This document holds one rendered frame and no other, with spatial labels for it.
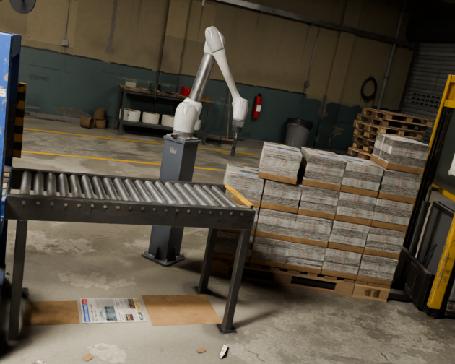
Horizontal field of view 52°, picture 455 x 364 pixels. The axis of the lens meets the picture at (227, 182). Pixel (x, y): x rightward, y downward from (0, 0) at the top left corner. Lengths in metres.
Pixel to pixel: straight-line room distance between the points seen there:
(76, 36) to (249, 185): 6.75
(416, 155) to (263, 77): 7.29
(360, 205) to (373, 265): 0.51
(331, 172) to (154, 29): 6.90
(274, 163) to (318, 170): 0.34
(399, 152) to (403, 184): 0.25
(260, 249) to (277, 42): 7.63
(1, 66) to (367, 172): 2.58
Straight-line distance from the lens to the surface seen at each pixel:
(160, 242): 3.80
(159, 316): 3.11
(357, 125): 10.30
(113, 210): 2.54
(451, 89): 4.43
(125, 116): 9.37
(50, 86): 9.76
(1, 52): 2.18
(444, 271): 3.94
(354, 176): 3.67
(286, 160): 3.51
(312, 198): 3.64
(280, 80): 10.93
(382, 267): 3.97
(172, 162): 3.61
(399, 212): 3.85
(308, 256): 3.78
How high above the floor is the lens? 1.57
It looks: 13 degrees down
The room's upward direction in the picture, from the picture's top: 10 degrees clockwise
